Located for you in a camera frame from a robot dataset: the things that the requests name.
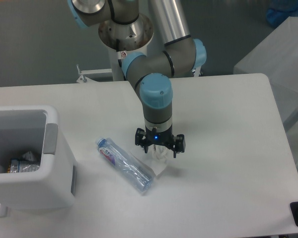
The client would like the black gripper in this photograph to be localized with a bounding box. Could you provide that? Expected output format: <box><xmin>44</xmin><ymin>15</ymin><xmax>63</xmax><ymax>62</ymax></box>
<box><xmin>135</xmin><ymin>125</ymin><xmax>186</xmax><ymax>158</ymax></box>

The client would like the white wrapper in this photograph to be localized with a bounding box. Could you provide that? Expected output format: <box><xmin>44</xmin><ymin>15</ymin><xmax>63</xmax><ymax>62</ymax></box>
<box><xmin>129</xmin><ymin>145</ymin><xmax>173</xmax><ymax>179</ymax></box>

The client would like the clear plastic water bottle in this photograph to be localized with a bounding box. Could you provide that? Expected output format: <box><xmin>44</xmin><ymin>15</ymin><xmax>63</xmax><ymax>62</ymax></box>
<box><xmin>95</xmin><ymin>137</ymin><xmax>154</xmax><ymax>193</ymax></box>

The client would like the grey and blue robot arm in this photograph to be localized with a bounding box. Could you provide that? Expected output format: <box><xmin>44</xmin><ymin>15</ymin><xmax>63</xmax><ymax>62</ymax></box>
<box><xmin>68</xmin><ymin>0</ymin><xmax>207</xmax><ymax>154</ymax></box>

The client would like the white trash can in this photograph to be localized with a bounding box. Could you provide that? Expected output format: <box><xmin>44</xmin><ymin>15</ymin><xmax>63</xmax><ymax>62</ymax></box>
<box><xmin>0</xmin><ymin>105</ymin><xmax>77</xmax><ymax>210</ymax></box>

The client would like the blue object on floor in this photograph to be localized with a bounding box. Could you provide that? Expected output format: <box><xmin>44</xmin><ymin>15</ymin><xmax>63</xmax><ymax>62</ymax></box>
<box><xmin>266</xmin><ymin>0</ymin><xmax>298</xmax><ymax>28</ymax></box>

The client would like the white pedestal base frame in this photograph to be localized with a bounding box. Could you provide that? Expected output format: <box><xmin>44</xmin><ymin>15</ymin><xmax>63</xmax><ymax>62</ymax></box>
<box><xmin>76</xmin><ymin>64</ymin><xmax>204</xmax><ymax>83</ymax></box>

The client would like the black pedestal cable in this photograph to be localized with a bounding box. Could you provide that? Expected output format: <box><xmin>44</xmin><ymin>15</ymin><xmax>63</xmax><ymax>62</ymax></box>
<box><xmin>115</xmin><ymin>39</ymin><xmax>128</xmax><ymax>81</ymax></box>

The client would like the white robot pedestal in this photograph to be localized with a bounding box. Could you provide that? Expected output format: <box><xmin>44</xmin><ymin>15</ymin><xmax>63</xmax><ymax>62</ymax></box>
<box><xmin>98</xmin><ymin>13</ymin><xmax>154</xmax><ymax>71</ymax></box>

